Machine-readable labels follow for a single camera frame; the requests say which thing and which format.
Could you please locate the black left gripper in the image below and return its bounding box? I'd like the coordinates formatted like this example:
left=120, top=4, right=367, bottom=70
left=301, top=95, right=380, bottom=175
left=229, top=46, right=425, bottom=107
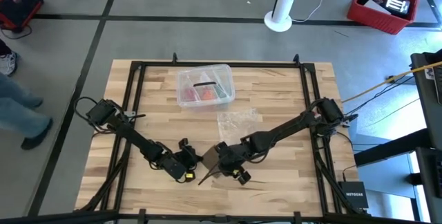
left=157, top=137, right=207, bottom=184

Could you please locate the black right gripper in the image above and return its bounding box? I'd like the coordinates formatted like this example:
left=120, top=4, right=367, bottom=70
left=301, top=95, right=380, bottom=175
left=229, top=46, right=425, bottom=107
left=198, top=142, right=251, bottom=186

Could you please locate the brown elastic bandage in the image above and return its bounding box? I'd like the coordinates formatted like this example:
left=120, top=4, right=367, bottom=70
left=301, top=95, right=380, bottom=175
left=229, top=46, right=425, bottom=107
left=201, top=145, right=224, bottom=174

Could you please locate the clear plastic bag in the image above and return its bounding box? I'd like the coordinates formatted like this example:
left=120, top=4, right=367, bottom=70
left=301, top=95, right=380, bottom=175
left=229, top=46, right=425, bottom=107
left=215, top=108, right=264, bottom=146

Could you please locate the pink bandage roll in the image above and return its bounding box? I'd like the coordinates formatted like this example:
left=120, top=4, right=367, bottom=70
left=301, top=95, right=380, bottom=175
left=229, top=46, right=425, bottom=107
left=182, top=87, right=198, bottom=103

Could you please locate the green bandage roll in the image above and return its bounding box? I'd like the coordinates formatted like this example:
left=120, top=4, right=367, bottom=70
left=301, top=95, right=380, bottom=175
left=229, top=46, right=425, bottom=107
left=214, top=84, right=229, bottom=100

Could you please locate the clear plastic storage bin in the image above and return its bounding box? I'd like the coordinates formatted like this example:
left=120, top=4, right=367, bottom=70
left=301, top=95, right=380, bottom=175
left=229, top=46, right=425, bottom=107
left=175, top=63, right=236, bottom=109

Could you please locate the person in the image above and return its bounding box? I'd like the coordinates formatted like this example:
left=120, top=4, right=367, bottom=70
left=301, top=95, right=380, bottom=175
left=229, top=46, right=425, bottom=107
left=0, top=71, right=55, bottom=151
left=0, top=39, right=19, bottom=77

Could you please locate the red plastic crate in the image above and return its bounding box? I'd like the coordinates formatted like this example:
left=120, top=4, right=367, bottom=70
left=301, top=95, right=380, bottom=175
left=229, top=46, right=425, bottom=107
left=346, top=0, right=419, bottom=35

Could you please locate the black desk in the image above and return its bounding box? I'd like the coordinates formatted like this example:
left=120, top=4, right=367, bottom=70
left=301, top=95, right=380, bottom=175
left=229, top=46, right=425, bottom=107
left=354, top=48, right=442, bottom=224

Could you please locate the black device with white stripes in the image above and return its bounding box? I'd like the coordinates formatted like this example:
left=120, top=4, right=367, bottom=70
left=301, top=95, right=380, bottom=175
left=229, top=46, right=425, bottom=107
left=383, top=0, right=412, bottom=20

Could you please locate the black metal table frame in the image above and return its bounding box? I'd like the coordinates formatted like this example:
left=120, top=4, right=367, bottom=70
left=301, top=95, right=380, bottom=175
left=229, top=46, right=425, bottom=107
left=74, top=51, right=372, bottom=224

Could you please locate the black Netgear network switch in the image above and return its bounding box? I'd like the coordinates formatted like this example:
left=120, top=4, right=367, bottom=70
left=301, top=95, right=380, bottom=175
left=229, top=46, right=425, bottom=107
left=337, top=180, right=369, bottom=209

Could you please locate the yellow hanging cable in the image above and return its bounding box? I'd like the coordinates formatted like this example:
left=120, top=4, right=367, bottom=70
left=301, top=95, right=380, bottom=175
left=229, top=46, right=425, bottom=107
left=341, top=60, right=442, bottom=104

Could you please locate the black floor cable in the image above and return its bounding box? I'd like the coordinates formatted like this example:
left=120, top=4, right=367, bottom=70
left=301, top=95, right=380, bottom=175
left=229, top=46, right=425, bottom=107
left=0, top=25, right=32, bottom=41

